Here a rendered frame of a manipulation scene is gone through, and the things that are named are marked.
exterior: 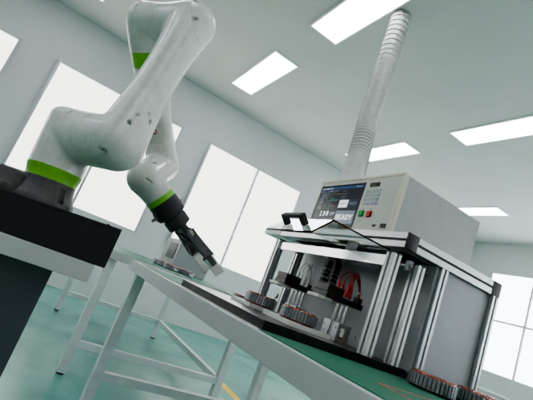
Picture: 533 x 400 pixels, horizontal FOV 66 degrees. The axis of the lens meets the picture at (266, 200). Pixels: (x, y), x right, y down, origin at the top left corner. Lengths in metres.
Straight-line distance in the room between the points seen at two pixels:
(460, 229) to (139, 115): 1.08
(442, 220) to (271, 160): 5.30
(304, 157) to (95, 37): 3.55
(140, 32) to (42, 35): 4.90
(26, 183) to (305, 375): 0.75
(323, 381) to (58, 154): 0.77
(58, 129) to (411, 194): 1.00
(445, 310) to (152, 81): 1.01
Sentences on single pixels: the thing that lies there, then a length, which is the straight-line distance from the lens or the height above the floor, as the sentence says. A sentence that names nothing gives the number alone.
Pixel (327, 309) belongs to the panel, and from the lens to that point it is 1.55.
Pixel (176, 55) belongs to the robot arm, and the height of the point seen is 1.29.
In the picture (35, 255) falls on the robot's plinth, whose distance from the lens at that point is 0.98.
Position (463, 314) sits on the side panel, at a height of 0.98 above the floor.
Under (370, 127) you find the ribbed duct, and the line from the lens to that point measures 3.09.
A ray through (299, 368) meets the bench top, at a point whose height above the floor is 0.73.
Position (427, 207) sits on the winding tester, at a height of 1.26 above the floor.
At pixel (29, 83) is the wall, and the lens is 5.96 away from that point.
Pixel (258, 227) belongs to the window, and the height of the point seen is 1.77.
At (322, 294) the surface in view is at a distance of 1.25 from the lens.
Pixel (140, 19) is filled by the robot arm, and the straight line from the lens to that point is 1.27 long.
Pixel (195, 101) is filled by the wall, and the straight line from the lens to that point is 6.24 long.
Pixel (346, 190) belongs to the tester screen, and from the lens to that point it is 1.51.
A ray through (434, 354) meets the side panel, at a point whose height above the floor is 0.84.
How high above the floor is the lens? 0.82
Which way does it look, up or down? 13 degrees up
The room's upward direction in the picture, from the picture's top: 21 degrees clockwise
